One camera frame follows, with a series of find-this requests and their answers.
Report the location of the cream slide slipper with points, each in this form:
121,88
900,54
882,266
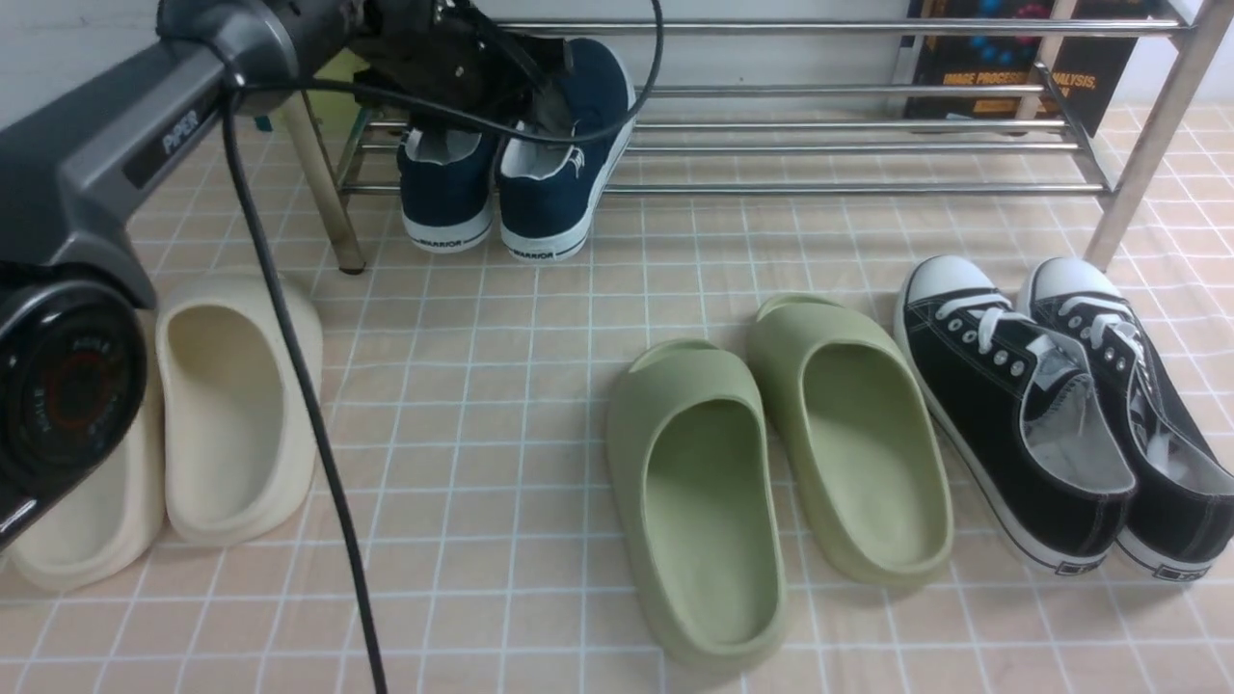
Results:
115,515
240,449

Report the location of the green slide slipper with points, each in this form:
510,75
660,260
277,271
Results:
858,438
686,443

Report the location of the black right canvas sneaker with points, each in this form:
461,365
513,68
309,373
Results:
1181,518

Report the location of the green left slide slipper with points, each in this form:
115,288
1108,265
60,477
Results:
686,443

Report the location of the black canvas sneaker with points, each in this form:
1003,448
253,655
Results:
1181,518
1019,403

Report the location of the black left canvas sneaker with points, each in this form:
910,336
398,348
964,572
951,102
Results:
1019,403

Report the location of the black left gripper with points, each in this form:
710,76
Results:
450,53

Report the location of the metal shoe rack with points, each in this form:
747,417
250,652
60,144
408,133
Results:
1197,40

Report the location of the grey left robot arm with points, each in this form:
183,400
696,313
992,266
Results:
75,360

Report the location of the green right slide slipper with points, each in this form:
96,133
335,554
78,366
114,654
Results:
858,438

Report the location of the navy canvas shoe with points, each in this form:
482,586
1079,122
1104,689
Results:
548,195
445,188

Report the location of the black orange book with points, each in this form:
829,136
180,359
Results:
1086,70

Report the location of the cream left slide slipper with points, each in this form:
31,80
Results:
115,515

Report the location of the green blue book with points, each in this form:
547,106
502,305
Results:
334,113

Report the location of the cream right slide slipper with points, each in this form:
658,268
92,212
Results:
240,449

